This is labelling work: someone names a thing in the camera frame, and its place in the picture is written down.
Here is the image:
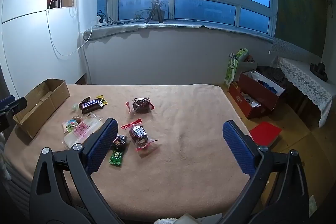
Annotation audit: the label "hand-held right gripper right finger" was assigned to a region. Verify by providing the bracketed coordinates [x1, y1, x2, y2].
[220, 120, 310, 224]

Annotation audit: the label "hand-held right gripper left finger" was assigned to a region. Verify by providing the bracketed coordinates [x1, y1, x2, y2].
[29, 118, 124, 224]

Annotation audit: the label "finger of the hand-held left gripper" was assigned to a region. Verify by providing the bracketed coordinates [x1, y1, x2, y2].
[0, 97, 27, 132]
[0, 95, 15, 109]

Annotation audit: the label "dark green candy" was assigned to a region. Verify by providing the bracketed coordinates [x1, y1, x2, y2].
[109, 149, 124, 167]

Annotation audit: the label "clear packet with pink print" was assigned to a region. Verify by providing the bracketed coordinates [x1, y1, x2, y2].
[63, 114, 104, 149]

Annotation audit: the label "brown cardboard box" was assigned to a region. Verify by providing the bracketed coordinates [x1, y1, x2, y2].
[13, 79, 71, 139]

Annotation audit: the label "brown chocolate bar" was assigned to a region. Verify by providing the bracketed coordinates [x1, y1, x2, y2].
[79, 98, 105, 114]

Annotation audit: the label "yellow candy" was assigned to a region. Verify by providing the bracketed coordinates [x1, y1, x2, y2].
[95, 94, 109, 106]

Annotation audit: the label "clear red-ended date snack packet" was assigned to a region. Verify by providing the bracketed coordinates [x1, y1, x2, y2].
[121, 119, 160, 153]
[125, 97, 155, 115]

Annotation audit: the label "small dark wrapped candy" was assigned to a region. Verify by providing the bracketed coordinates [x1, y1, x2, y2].
[112, 135, 129, 149]

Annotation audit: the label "red folder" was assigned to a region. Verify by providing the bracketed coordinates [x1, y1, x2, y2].
[249, 121, 282, 147]

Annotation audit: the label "colourful picture snack packet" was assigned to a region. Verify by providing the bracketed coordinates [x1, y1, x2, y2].
[62, 119, 79, 133]

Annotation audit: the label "red storage box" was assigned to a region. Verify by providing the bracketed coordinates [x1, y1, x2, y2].
[228, 70, 286, 119]

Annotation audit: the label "green paper bag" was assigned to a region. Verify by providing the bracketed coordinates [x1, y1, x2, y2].
[224, 48, 249, 86]

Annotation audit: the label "striped grey bed sheet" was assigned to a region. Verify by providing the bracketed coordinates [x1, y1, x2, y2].
[0, 158, 32, 199]

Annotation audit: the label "dark bag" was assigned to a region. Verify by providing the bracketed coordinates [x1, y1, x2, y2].
[259, 66, 285, 85]

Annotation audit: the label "grey carton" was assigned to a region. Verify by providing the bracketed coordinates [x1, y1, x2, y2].
[238, 60, 258, 80]

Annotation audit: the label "white lace tablecloth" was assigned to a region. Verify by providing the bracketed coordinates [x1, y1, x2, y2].
[270, 38, 336, 128]

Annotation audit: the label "dark figurine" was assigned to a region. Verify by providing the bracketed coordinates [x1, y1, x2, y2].
[310, 62, 329, 82]

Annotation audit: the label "potted plant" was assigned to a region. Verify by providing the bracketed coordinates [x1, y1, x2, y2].
[135, 0, 174, 20]

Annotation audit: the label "black tripod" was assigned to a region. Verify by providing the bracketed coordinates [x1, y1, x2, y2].
[144, 0, 164, 24]

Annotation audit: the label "long white cable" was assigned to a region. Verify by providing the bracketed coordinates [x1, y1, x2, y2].
[46, 0, 93, 57]

